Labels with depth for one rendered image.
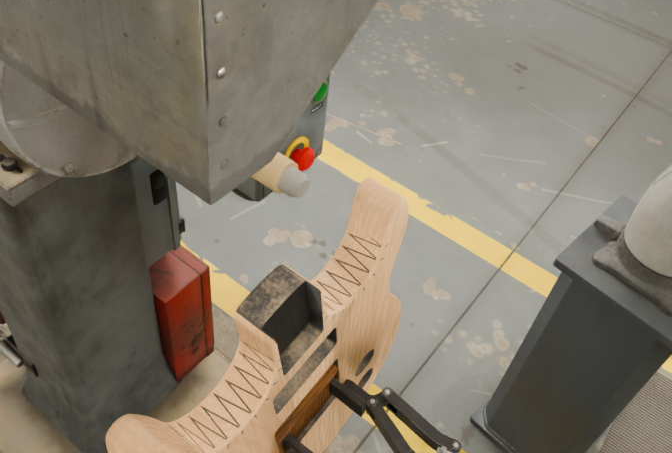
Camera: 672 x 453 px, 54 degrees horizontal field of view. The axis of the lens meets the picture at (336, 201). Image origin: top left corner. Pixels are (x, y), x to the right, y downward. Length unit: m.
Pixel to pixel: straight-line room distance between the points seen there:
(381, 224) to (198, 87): 0.33
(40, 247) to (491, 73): 2.40
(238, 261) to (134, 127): 1.74
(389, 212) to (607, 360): 0.94
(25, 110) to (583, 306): 1.09
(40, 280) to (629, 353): 1.06
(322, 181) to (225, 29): 2.07
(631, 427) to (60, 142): 1.74
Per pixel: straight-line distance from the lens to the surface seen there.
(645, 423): 2.12
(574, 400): 1.62
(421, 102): 2.81
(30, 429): 1.57
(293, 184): 0.58
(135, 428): 0.52
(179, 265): 1.34
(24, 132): 0.68
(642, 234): 1.33
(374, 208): 0.62
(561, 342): 1.52
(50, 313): 1.12
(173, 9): 0.32
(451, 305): 2.11
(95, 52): 0.39
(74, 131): 0.70
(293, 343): 0.62
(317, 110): 1.02
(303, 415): 0.72
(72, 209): 1.01
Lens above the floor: 1.66
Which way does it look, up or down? 46 degrees down
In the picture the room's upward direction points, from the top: 8 degrees clockwise
